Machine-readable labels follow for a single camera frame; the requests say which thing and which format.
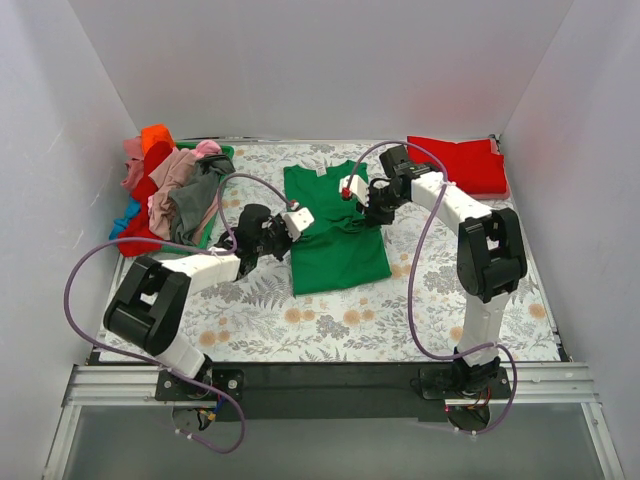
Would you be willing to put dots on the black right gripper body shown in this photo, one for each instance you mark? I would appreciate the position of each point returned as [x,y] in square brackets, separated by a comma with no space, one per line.
[377,201]

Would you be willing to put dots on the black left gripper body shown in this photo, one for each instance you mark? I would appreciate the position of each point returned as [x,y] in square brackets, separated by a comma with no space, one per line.
[279,236]

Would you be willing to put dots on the green t shirt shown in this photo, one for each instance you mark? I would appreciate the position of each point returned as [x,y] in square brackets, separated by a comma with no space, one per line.
[339,250]

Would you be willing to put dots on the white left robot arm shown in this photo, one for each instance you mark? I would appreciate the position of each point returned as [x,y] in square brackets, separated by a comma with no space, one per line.
[147,308]

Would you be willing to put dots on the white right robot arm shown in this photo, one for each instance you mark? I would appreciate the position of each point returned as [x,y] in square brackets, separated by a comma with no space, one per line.
[490,258]

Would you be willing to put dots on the grey t shirt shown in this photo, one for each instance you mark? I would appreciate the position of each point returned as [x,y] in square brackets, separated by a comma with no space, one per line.
[194,201]

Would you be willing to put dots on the green laundry basket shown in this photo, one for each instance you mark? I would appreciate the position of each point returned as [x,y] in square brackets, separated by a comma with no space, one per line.
[186,199]

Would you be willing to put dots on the folded red t shirt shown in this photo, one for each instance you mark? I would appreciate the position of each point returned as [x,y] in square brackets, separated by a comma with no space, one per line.
[455,156]

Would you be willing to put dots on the floral patterned table mat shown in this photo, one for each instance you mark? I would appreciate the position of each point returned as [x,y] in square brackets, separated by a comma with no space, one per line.
[259,319]

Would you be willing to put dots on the crumpled red t shirt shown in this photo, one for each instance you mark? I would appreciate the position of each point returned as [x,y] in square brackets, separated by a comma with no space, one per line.
[146,187]

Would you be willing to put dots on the blue t shirt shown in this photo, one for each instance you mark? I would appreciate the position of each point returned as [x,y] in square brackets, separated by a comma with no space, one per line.
[132,209]

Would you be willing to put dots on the orange t shirt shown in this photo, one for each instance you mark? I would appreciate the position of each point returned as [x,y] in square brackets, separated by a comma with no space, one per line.
[151,135]

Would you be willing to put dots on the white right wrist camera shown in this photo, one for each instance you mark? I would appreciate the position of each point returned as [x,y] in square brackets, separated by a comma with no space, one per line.
[353,187]

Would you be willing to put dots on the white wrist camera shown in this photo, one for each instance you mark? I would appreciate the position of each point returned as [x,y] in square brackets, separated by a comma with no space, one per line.
[353,187]
[297,221]

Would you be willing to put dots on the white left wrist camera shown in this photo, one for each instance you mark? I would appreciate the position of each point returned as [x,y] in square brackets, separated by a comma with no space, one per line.
[297,221]

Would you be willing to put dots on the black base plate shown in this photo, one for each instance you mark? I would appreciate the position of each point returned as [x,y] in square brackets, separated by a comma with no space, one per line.
[296,391]

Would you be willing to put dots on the aluminium frame rail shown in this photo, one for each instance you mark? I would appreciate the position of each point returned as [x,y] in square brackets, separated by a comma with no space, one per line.
[122,421]

